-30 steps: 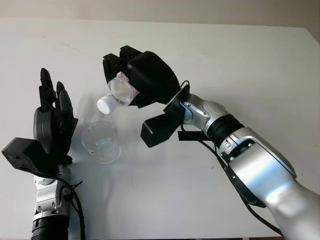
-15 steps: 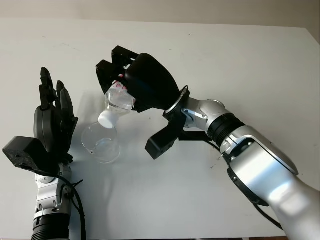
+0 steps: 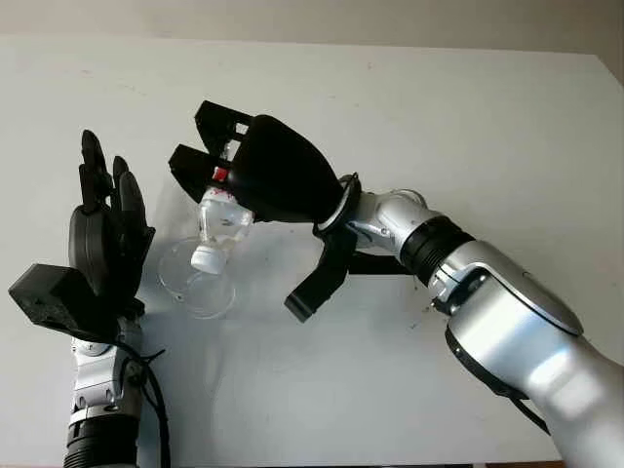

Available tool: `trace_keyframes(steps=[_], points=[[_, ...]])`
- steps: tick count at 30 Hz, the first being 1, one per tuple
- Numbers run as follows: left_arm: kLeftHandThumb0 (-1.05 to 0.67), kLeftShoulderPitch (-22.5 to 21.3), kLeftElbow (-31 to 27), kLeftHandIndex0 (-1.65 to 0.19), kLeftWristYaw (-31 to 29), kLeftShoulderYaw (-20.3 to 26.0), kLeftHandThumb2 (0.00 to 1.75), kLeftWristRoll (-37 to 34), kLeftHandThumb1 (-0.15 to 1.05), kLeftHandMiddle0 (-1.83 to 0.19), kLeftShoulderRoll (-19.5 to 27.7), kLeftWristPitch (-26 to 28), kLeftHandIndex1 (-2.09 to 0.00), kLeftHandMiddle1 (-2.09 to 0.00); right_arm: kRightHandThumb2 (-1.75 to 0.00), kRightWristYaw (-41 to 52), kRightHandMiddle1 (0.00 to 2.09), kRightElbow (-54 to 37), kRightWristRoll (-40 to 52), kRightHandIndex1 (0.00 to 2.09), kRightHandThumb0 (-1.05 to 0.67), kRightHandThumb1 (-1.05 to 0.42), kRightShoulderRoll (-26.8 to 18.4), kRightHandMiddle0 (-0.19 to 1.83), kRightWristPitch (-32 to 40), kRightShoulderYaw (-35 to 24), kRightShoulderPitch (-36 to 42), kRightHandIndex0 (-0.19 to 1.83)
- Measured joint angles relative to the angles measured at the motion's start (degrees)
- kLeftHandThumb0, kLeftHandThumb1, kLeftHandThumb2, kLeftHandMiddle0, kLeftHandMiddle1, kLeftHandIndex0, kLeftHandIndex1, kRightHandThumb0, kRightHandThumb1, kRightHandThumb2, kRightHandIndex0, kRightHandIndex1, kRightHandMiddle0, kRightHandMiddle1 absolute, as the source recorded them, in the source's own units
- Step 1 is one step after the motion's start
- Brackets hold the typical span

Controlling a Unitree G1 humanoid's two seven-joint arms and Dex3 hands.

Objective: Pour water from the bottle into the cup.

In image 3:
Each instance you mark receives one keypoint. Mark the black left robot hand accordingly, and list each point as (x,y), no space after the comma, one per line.
(105,248)

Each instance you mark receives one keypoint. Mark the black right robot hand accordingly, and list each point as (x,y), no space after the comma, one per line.
(283,170)

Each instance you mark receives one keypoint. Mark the clear plastic water bottle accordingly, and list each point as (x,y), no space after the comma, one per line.
(219,229)

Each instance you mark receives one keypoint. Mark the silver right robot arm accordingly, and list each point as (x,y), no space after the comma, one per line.
(512,317)

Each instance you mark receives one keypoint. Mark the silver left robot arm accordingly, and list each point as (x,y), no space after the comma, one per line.
(100,390)

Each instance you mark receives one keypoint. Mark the clear glass cup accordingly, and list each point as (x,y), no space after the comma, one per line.
(202,297)

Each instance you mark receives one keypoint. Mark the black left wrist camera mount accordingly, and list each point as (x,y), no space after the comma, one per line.
(46,297)

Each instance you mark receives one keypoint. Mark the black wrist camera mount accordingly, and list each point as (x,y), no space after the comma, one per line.
(324,278)
(46,297)

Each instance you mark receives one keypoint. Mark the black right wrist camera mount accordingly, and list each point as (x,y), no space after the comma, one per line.
(324,278)

